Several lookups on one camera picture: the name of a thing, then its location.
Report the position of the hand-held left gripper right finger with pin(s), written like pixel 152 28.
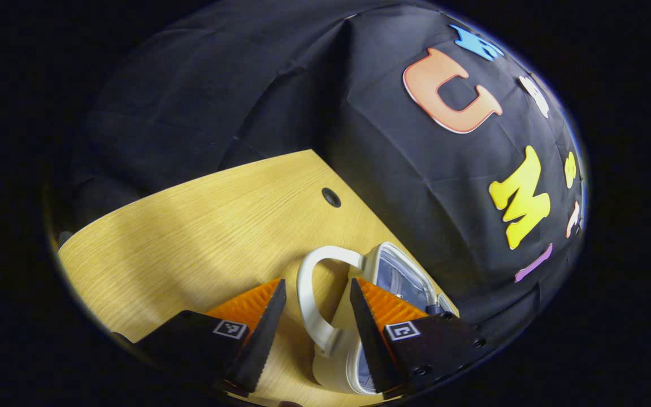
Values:
pixel 370 339

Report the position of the white suitcase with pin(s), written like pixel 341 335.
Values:
pixel 308 305

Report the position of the black backdrop cloth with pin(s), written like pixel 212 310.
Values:
pixel 246 85

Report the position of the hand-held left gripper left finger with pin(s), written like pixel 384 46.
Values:
pixel 263 339

